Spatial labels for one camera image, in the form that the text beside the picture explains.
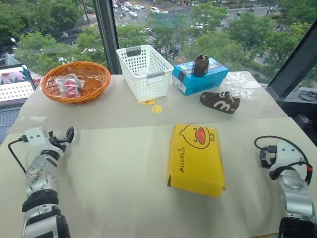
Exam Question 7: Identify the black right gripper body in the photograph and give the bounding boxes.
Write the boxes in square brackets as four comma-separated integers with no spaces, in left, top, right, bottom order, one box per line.
[259,148,276,170]

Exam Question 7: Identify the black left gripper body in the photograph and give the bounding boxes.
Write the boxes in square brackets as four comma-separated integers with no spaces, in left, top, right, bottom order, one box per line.
[48,130,68,152]

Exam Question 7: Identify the yellow duck box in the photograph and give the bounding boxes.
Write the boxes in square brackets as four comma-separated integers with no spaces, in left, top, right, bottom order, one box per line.
[166,123,226,198]

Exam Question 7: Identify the blue shoe box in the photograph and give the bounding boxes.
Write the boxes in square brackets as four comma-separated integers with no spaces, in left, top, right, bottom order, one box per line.
[172,57,230,97]

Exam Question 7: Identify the orange wicker basket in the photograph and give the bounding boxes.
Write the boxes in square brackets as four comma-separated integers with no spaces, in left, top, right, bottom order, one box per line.
[41,60,111,105]

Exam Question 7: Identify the clear bag of red items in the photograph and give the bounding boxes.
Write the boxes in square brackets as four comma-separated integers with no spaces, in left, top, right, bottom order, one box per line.
[54,73,84,98]

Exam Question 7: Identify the black device on floor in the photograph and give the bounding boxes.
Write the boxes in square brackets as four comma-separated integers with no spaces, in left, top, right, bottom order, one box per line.
[293,113,314,130]

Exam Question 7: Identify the clear bag with red contents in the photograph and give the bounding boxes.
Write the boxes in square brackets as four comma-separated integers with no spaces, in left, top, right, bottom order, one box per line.
[29,71,44,89]

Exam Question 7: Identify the open laptop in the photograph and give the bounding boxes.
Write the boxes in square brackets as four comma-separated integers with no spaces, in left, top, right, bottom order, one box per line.
[0,63,37,145]

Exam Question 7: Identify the brown child shoe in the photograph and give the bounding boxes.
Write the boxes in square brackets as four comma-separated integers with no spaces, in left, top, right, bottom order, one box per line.
[192,54,210,77]
[200,91,241,115]

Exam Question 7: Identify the crumpled clear plastic wrap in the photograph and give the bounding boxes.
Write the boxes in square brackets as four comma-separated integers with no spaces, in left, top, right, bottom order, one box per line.
[223,71,256,100]

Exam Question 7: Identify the white perforated plastic basket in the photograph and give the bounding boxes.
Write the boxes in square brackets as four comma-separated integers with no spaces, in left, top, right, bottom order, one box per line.
[115,44,175,103]

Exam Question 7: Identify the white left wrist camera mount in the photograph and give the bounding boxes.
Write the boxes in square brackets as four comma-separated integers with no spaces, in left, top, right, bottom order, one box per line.
[24,126,50,146]

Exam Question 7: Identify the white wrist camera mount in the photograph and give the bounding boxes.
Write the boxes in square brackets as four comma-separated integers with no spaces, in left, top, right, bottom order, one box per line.
[269,141,307,175]
[24,126,50,146]

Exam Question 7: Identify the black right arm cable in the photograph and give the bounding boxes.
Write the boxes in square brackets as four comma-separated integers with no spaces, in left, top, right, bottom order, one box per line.
[254,135,313,185]

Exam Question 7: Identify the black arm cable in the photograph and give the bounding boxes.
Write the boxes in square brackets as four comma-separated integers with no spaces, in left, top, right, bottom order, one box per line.
[7,135,28,175]
[254,135,313,185]

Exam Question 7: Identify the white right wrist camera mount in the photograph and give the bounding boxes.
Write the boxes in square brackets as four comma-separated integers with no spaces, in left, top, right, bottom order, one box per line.
[269,141,307,175]

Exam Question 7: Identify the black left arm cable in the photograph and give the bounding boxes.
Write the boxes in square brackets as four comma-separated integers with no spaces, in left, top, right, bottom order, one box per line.
[7,135,28,175]

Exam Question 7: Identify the black cable on floor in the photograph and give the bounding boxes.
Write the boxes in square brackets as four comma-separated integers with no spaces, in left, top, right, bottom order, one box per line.
[298,90,317,102]

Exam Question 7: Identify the dark slanted window frame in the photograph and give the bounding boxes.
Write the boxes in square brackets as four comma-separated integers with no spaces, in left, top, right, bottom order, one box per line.
[266,22,317,100]

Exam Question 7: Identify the dark window frame post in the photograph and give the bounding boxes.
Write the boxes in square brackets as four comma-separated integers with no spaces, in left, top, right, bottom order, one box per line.
[93,0,122,74]

